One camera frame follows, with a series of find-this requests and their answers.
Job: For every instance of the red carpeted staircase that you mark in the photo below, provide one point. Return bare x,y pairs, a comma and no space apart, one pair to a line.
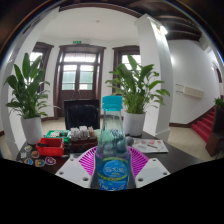
205,125

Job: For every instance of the green exit sign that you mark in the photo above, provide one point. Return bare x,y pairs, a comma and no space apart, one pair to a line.
77,42

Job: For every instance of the white printed magazine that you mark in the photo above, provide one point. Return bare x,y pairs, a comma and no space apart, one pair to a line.
150,146

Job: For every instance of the dark-framed window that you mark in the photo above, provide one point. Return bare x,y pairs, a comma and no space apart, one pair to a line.
128,55
40,53

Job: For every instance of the broad-leaf plant in white pot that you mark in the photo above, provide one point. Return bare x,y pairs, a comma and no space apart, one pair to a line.
28,90
135,86

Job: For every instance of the round colourful badge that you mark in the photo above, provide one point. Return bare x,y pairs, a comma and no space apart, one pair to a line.
28,161
50,160
40,162
35,154

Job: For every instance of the red plastic box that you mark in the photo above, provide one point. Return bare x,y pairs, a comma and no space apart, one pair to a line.
50,147

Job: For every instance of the black chair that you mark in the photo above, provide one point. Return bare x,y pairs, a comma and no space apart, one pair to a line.
81,115

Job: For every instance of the small green plant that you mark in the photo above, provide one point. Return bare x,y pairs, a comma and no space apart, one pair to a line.
219,102

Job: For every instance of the white wall radiator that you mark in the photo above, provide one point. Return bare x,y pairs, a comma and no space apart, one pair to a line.
190,91

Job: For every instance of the green patterned box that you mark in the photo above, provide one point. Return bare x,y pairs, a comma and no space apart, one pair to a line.
56,133

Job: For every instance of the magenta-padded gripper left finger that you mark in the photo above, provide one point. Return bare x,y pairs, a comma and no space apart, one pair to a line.
86,164

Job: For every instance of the dark wooden double door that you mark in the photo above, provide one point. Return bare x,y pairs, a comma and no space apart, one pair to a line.
78,76

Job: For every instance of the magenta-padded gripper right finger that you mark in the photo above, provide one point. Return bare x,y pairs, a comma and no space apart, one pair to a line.
139,164

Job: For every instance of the brown tray with tea things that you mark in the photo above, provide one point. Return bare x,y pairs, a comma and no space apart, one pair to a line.
82,140

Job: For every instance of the clear bottle with teal cap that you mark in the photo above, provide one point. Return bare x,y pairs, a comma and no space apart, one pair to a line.
112,160

